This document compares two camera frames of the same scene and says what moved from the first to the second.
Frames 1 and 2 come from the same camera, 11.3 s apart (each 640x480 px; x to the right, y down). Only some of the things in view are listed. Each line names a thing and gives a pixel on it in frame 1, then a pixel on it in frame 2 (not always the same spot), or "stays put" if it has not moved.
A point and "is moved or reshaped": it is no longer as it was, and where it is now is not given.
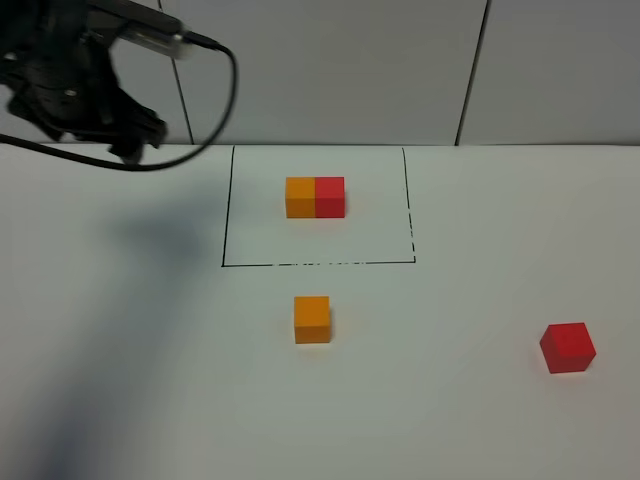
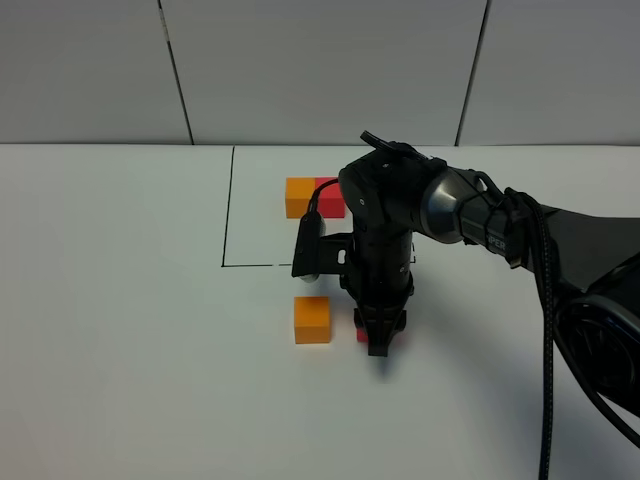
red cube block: (567, 347) is moved or reshaped
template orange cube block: (300, 197) stays put
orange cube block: (312, 319) stays put
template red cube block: (329, 196) stays put
